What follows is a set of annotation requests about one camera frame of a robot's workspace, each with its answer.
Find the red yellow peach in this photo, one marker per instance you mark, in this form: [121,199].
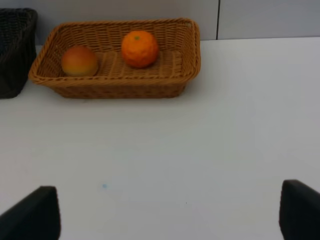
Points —
[79,61]

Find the orange tangerine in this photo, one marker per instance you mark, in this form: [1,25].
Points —
[139,49]

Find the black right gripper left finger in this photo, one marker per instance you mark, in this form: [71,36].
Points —
[35,217]

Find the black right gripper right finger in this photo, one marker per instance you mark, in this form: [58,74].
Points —
[299,211]

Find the tan wicker basket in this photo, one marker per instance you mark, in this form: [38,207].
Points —
[178,63]

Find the dark brown wicker basket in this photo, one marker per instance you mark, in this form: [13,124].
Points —
[17,49]

